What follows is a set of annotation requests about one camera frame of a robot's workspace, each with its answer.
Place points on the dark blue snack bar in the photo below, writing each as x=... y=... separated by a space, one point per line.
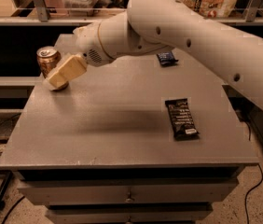
x=166 y=59

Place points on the metal drawer knob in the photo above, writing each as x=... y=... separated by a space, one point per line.
x=129 y=198

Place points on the grey metal shelf rail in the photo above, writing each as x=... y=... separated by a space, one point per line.
x=245 y=13

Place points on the lower grey drawer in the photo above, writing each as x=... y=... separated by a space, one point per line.
x=129 y=214

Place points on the orange soda can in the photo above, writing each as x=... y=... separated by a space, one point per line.
x=47 y=58

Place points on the black snack bar wrapper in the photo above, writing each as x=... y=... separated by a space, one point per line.
x=181 y=119

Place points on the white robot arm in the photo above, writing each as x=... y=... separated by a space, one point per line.
x=154 y=26

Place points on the grey drawer cabinet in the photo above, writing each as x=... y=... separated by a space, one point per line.
x=113 y=124

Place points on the clear plastic container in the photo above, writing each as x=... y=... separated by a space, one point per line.
x=82 y=8

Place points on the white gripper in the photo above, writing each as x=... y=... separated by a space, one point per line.
x=88 y=43

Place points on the upper grey drawer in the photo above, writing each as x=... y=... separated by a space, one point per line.
x=114 y=191

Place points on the grey drawer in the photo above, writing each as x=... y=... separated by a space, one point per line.
x=114 y=191
x=129 y=214

